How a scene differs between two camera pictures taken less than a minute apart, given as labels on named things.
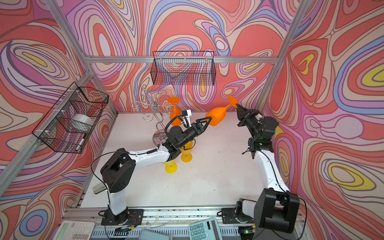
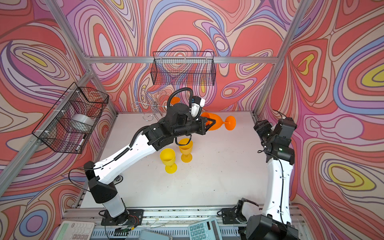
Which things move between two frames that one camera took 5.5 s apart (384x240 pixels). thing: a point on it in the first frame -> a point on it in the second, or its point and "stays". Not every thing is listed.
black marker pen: [80, 142] stays
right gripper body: [252, 124] -> [265, 131]
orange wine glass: [218, 114] -> [230, 122]
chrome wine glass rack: [158, 110] stays
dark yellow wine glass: [186, 156] stays
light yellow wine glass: [171, 166] stays
